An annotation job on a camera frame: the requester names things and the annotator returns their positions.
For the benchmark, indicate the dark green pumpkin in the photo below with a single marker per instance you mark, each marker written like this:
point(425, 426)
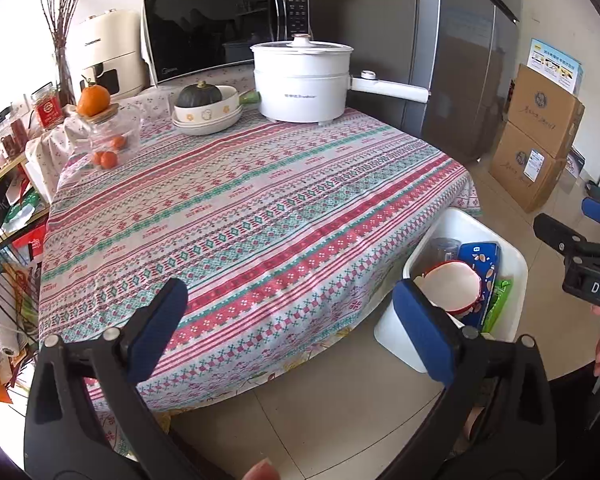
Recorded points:
point(197, 96)

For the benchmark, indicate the striped patterned tablecloth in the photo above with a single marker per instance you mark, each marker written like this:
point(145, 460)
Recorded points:
point(255, 220)

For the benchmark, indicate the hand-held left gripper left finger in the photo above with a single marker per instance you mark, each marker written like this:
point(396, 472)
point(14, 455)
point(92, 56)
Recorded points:
point(156, 320)

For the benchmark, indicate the cardboard box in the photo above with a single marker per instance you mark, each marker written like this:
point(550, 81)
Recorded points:
point(545, 110)
point(520, 175)

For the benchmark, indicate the red label jar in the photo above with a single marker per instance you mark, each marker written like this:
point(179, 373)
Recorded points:
point(47, 110)

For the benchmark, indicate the black microwave oven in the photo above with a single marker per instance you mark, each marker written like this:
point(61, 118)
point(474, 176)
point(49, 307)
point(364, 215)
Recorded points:
point(205, 30)

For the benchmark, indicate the small dark box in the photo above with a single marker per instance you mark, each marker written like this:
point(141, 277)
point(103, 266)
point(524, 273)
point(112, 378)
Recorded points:
point(575, 162)

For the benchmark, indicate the white ceramic bowl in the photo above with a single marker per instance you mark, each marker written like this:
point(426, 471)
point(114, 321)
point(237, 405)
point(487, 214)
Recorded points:
point(180, 122)
point(205, 131)

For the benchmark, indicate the blue and white box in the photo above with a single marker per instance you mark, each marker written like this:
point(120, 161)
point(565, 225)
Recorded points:
point(555, 65)

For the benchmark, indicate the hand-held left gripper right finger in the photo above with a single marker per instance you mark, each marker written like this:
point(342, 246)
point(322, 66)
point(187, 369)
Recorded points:
point(422, 332)

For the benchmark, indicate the glass vase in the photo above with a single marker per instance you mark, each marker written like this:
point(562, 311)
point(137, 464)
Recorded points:
point(65, 82)

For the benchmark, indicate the person's dark clothing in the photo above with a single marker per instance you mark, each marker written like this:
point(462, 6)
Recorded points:
point(575, 410)

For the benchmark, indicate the green and white bag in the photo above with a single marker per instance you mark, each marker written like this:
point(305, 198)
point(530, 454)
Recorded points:
point(25, 212)

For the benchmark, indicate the white cherry print cloth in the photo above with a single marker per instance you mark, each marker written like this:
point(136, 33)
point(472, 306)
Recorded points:
point(155, 105)

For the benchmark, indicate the white plastic bin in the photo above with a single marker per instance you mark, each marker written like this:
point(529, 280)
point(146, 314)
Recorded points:
point(462, 225)

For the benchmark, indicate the wooden side shelf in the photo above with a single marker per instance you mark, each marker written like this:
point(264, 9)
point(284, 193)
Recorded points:
point(10, 167)

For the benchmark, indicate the blue carton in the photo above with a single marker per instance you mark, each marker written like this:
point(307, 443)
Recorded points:
point(482, 257)

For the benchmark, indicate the vase of dry twigs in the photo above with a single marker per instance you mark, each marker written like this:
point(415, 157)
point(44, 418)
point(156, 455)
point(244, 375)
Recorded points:
point(62, 10)

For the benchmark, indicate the grey refrigerator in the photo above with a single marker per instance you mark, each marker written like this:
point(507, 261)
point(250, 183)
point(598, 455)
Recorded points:
point(390, 35)

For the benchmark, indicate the white paper roll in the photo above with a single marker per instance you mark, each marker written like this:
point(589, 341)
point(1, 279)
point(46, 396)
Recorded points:
point(10, 330)

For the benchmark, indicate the person's left hand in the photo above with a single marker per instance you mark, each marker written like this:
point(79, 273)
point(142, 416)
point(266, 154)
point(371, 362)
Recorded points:
point(262, 472)

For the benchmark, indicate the cream air fryer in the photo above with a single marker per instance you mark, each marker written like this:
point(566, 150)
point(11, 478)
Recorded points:
point(112, 45)

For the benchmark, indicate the red and white paper bowl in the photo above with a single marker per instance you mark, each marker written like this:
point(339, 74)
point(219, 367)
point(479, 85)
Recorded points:
point(452, 287)

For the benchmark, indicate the green snack packet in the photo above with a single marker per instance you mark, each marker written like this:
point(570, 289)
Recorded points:
point(497, 305)

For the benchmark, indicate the glass jar with wooden lid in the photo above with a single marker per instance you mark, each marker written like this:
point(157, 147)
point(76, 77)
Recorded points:
point(125, 130)

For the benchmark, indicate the white electric cooking pot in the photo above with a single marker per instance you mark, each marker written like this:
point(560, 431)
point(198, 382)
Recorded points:
point(300, 90)

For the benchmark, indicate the clear jar with red contents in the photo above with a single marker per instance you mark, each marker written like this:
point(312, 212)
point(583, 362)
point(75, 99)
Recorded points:
point(12, 142)

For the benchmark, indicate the small orange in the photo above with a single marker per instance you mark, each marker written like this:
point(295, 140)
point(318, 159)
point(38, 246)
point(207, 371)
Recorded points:
point(119, 141)
point(108, 160)
point(96, 158)

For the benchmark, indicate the clear plastic bottle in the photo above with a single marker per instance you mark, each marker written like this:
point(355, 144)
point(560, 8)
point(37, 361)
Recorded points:
point(442, 252)

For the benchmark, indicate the red box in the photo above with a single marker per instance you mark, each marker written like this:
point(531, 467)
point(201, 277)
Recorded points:
point(30, 245)

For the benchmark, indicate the large orange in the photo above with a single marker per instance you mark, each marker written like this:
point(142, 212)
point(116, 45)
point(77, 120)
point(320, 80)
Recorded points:
point(93, 101)

